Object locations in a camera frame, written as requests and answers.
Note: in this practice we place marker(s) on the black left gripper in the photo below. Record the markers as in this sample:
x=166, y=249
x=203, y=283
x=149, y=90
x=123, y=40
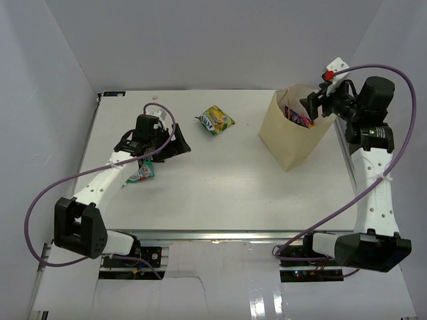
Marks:
x=174, y=148

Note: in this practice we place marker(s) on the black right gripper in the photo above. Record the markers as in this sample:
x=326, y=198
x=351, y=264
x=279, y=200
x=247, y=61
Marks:
x=313, y=100

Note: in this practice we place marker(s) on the purple Fox's cherry candy bag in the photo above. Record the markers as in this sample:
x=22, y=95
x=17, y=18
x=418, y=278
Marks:
x=296, y=118

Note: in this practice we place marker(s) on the green yellow Fox's candy bag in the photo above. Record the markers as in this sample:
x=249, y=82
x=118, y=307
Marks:
x=215, y=120

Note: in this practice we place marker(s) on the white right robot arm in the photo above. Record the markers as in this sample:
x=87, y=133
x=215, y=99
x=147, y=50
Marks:
x=375, y=244

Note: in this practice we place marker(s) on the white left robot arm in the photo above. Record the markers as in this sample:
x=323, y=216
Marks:
x=78, y=221

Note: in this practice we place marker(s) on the brown paper bag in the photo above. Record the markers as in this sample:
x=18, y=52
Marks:
x=290, y=143

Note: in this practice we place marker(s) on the teal snack packet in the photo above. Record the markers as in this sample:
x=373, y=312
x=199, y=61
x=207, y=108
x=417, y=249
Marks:
x=145, y=171

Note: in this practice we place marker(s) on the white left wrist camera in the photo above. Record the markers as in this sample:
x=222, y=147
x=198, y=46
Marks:
x=161, y=114

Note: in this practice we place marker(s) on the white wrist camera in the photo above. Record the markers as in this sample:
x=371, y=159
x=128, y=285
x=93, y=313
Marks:
x=331, y=76
x=161, y=114

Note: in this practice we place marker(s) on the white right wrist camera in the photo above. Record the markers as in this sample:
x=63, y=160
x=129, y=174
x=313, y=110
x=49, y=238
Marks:
x=331, y=76

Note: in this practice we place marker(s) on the aluminium front rail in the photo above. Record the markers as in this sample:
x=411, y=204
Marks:
x=205, y=235

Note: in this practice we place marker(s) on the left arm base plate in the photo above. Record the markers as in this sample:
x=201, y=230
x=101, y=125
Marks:
x=139, y=263

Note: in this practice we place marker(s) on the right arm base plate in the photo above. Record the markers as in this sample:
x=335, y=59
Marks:
x=307, y=271

